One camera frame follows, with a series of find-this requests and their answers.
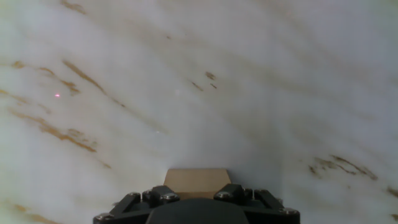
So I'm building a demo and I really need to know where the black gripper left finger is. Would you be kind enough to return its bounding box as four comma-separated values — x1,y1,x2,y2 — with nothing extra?
93,185,180,224

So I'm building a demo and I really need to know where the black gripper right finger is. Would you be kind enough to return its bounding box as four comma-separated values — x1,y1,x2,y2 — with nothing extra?
213,183,301,224

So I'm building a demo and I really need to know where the small wooden block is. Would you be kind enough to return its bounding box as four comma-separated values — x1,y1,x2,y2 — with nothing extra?
163,168,233,200

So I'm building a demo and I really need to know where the marble pattern table mat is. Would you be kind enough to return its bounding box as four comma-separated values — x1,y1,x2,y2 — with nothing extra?
0,0,398,224

